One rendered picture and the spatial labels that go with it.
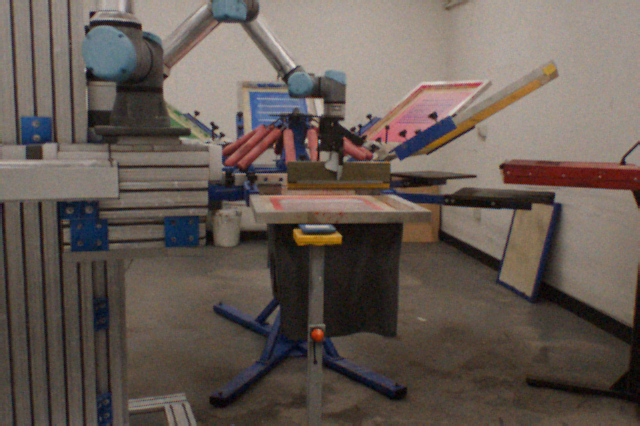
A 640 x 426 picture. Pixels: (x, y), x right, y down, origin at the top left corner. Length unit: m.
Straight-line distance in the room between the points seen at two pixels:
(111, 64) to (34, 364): 0.88
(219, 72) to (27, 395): 5.17
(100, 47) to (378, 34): 5.63
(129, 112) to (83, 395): 0.84
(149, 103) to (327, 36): 5.33
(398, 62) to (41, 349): 5.66
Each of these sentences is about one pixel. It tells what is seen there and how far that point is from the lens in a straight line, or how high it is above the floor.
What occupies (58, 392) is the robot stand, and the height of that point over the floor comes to 0.52.
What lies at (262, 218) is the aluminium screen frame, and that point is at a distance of 2.05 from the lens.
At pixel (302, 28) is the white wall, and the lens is 6.87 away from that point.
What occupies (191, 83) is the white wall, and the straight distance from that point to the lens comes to 6.77.
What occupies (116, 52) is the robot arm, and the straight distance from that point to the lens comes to 1.52.
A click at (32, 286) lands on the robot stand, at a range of 1.89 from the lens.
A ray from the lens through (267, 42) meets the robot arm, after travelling 2.07.
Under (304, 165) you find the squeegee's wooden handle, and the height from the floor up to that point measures 1.13.
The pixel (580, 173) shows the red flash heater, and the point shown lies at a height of 1.08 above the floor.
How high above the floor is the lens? 1.28
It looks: 9 degrees down
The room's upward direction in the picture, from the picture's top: 1 degrees clockwise
